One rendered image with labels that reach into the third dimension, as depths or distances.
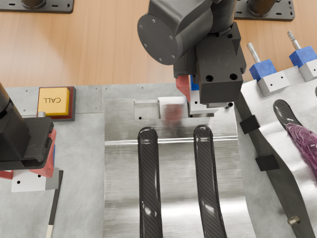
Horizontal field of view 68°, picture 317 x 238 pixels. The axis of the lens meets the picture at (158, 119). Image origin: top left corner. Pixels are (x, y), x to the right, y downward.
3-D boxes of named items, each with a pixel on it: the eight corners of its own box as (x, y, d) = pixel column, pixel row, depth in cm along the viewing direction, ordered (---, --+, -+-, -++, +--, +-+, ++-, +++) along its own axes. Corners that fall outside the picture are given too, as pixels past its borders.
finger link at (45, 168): (61, 193, 35) (38, 160, 28) (12, 196, 35) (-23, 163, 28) (69, 155, 40) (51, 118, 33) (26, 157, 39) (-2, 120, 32)
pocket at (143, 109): (134, 103, 51) (133, 97, 47) (158, 103, 51) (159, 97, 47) (134, 124, 49) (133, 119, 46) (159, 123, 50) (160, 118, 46)
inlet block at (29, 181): (34, 116, 43) (19, 108, 38) (62, 115, 43) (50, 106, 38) (28, 190, 40) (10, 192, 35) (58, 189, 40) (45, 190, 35)
